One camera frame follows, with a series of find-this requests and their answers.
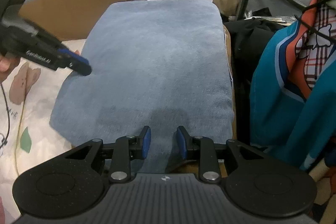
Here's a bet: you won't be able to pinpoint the light blue denim pants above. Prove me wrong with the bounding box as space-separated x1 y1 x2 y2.
50 0 233 173

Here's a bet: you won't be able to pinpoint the person's left hand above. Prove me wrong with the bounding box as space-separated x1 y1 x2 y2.
0 55 21 83

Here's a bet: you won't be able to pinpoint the brown suede cushion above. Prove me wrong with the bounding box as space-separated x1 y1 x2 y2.
168 25 237 175

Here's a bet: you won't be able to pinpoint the brown cardboard sheet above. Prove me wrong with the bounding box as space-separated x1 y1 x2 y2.
19 0 132 40

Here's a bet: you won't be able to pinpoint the cream bear print bedsheet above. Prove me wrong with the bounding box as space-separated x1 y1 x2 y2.
0 39 89 224

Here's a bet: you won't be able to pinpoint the blue cartoon print blanket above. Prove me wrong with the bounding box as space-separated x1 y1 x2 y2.
249 0 335 170

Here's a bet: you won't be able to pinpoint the black clothing pile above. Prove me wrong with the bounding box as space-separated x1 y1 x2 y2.
224 18 284 144

